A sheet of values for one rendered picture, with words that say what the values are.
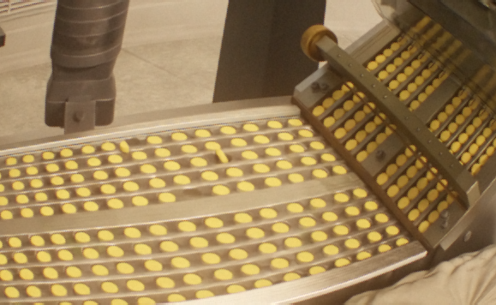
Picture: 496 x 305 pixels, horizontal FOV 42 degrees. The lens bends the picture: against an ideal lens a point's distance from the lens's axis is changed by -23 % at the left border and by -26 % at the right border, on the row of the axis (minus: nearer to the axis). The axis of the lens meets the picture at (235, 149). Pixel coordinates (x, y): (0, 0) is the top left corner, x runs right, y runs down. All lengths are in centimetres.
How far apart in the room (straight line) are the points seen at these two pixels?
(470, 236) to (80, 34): 37
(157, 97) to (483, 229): 225
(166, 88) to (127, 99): 16
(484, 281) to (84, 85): 41
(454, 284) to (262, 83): 88
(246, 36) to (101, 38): 68
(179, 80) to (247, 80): 153
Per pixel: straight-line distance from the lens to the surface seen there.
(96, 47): 64
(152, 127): 60
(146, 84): 280
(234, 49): 133
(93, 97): 67
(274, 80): 129
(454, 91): 61
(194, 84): 282
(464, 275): 47
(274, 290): 46
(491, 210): 54
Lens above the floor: 125
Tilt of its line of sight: 30 degrees down
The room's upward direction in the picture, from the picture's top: 9 degrees clockwise
